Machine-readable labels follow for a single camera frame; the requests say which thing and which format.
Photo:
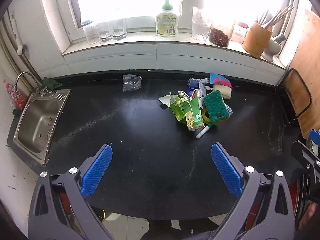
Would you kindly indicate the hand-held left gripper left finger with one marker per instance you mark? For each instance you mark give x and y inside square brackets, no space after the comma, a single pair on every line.
[97,170]

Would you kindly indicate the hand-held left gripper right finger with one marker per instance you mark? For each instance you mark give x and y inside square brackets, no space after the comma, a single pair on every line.
[226,170]

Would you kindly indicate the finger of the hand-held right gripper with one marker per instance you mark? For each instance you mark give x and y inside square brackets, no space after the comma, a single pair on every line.
[315,137]
[303,153]

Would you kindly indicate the green drink carton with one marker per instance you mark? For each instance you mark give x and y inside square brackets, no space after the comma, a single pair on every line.
[191,115]

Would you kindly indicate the blue white plastic wrapper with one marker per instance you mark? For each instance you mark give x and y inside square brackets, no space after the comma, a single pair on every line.
[193,87]

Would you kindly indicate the crushed clear plastic cup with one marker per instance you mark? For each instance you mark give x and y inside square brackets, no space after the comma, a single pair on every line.
[131,82]

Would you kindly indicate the white green marker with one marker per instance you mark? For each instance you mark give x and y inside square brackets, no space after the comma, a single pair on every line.
[203,131]

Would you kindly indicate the yellow tape roll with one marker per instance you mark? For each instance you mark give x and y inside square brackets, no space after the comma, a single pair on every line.
[206,116]

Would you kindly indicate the green scouring sponge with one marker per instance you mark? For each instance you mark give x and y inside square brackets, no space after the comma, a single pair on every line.
[216,105]

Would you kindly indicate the white yellow sponge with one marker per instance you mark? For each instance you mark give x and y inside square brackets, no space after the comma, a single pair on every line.
[223,92]

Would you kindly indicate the stainless steel sink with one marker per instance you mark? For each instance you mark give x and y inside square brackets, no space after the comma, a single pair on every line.
[37,120]

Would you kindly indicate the wooden cutting board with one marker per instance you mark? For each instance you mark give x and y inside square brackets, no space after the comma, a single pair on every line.
[303,50]

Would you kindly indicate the blue pink cleaning cloth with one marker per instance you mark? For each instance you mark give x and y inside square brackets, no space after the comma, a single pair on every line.
[221,80]

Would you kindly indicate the small green cloth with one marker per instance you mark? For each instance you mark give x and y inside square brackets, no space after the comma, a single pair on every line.
[17,112]

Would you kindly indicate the dark green cloth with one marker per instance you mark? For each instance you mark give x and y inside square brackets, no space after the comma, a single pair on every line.
[50,82]

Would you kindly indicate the grey stone mortar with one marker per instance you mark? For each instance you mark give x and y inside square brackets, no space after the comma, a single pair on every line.
[272,47]

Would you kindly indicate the bamboo utensil holder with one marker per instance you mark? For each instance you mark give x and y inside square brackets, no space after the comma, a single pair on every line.
[256,41]

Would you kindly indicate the pink packet by sink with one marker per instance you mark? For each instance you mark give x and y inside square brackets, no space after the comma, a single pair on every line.
[12,92]

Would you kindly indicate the chrome faucet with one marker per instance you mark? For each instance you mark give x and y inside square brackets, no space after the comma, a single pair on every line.
[20,75]

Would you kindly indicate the bunch of wooden chopsticks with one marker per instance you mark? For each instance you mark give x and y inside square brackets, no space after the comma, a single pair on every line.
[275,18]

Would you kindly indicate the red lid plastic jar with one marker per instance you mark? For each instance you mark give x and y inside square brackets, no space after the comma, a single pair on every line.
[238,33]

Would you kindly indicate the glass jar of red beans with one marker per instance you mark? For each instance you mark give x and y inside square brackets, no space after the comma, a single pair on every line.
[219,37]

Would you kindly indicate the clear drinking glass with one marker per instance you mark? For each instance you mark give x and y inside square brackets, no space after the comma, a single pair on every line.
[119,31]
[105,32]

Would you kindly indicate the white hanging brush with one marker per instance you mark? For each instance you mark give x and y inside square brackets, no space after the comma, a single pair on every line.
[21,50]

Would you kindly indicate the tall textured glass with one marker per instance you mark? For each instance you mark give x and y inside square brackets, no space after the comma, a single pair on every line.
[200,25]

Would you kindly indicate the white green dish soap bottle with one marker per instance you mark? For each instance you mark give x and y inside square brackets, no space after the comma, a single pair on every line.
[166,22]

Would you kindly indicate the black metal frame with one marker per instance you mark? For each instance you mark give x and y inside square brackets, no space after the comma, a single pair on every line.
[310,97]

